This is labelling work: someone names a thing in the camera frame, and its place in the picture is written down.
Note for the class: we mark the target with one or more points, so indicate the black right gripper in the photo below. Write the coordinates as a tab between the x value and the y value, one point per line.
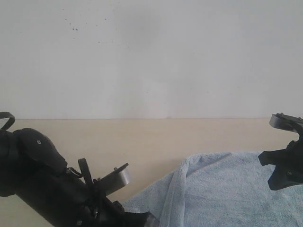
292	157

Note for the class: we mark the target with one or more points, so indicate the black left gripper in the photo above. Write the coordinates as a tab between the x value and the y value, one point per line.
101	212

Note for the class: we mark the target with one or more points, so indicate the light blue terry towel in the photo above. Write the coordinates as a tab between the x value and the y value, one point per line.
220	190

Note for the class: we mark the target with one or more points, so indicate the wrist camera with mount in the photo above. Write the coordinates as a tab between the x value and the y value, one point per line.
114	181
287	123

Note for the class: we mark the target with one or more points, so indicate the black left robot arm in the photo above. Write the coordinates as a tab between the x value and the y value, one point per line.
32	169

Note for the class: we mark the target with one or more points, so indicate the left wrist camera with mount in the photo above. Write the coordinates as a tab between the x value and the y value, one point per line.
114	181

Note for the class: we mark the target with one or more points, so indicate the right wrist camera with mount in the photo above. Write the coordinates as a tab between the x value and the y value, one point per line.
287	123

